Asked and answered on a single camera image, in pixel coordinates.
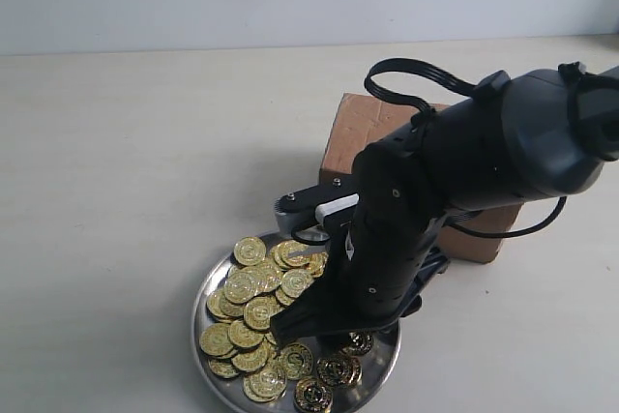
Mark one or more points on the gold coin far left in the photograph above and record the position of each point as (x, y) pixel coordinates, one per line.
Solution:
(214, 340)

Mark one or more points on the gold coin bottom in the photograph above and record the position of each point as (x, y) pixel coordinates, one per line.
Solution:
(312, 396)

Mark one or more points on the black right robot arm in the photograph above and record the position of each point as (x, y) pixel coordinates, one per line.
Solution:
(560, 127)

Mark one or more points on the round steel plate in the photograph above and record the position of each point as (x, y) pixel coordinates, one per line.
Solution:
(259, 374)

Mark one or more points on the brown cardboard slotted box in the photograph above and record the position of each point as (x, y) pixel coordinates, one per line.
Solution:
(358, 132)

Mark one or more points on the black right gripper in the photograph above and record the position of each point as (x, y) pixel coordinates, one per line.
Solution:
(405, 194)

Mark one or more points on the gold coin centre pile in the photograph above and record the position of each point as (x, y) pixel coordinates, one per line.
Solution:
(258, 312)

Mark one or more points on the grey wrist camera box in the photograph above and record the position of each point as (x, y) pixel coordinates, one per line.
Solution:
(313, 216)

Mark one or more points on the gold coin top centre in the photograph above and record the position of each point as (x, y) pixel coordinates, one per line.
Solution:
(294, 254)

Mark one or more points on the gold coin top left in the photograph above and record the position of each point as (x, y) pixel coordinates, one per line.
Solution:
(250, 251)

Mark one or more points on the gold coin lower right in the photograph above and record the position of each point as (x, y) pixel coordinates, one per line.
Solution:
(359, 344)

